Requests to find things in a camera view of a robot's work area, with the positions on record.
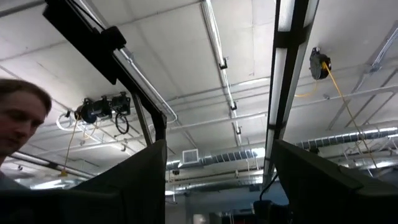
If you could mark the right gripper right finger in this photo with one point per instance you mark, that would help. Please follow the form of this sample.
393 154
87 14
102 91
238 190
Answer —
317 193

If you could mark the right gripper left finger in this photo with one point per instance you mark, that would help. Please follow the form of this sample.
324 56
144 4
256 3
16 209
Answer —
143 186

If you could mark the white ceiling air vent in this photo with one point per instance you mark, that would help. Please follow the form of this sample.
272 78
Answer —
190 156

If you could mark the long ceiling light fixture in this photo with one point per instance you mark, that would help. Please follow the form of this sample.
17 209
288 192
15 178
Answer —
217 46

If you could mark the silver ceiling air duct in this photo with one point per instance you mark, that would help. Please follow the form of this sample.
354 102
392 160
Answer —
348 137
227 157

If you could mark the black vertical frame post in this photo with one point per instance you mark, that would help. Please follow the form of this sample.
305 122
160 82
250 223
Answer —
290 62

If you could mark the black metal rig frame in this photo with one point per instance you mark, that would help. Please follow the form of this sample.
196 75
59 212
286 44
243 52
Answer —
93 46

